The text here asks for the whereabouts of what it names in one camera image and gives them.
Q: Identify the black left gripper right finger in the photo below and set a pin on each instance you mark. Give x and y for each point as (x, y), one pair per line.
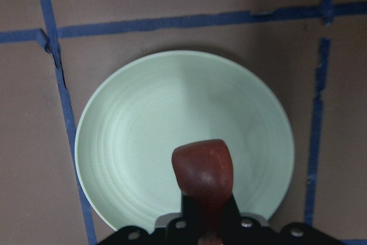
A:
(230, 216)

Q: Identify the light green plate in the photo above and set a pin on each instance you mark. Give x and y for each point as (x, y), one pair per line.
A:
(142, 112)

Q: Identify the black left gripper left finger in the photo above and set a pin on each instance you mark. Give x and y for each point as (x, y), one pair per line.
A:
(190, 211)

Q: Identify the brown bun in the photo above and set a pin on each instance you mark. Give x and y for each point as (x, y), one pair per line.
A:
(204, 172)

